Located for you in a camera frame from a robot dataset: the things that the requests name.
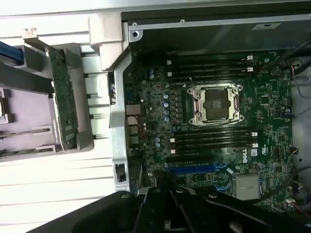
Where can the green Dell motherboard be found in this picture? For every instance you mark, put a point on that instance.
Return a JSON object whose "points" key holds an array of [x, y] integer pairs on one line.
{"points": [[267, 116]]}

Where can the grey parts rack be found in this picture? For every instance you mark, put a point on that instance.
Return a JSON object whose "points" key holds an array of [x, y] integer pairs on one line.
{"points": [[29, 114]]}

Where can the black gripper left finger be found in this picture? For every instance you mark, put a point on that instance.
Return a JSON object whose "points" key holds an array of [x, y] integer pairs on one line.
{"points": [[150, 213]]}

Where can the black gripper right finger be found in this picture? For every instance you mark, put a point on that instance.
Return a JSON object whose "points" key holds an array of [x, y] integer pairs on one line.
{"points": [[187, 211]]}

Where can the silver finned chipset heatsink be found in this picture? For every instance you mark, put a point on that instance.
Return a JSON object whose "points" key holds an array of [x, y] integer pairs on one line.
{"points": [[245, 185]]}

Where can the open black PC case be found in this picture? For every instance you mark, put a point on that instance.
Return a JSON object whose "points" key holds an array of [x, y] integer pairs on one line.
{"points": [[119, 97]]}

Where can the green graphics card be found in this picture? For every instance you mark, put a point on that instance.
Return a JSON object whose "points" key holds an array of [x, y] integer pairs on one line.
{"points": [[63, 97]]}

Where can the black expansion slot blue latch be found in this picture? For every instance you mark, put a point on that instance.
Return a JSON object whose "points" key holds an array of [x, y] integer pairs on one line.
{"points": [[222, 187]]}

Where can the hard disk blue rails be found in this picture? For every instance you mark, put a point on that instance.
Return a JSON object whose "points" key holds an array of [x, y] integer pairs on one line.
{"points": [[9, 52]]}

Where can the metal CPU socket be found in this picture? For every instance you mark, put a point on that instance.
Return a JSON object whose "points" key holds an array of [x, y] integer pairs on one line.
{"points": [[213, 104]]}

